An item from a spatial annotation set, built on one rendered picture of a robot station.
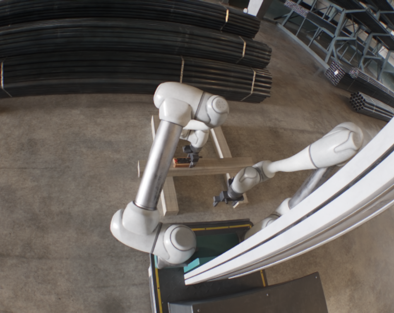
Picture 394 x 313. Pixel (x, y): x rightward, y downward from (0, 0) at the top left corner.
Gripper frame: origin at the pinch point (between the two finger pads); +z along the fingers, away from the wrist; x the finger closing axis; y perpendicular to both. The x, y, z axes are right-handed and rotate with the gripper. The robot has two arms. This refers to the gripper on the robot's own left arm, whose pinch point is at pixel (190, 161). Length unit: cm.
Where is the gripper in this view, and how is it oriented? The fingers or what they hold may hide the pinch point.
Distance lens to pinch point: 168.8
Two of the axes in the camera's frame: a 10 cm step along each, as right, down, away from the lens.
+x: -2.2, -8.0, 5.5
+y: 9.4, -0.2, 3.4
